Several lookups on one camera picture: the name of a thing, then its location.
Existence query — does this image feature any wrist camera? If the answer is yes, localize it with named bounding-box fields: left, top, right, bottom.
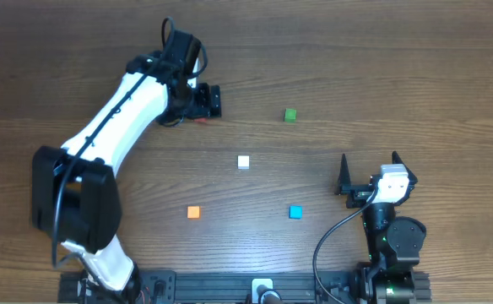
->
left=371, top=163, right=412, bottom=205
left=187, top=58, right=201, bottom=89

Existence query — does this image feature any mounting rail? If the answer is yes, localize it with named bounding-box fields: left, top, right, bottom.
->
left=58, top=269, right=433, bottom=304

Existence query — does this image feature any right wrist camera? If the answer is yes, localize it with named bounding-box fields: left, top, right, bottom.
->
left=371, top=163, right=412, bottom=205

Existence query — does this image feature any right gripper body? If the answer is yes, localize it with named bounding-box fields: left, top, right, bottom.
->
left=346, top=184, right=377, bottom=209

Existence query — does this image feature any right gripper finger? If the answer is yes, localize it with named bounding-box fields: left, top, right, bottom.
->
left=334, top=153, right=353, bottom=196
left=391, top=150, right=419, bottom=185

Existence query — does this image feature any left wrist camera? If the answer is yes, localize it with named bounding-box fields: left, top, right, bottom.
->
left=187, top=58, right=201, bottom=89

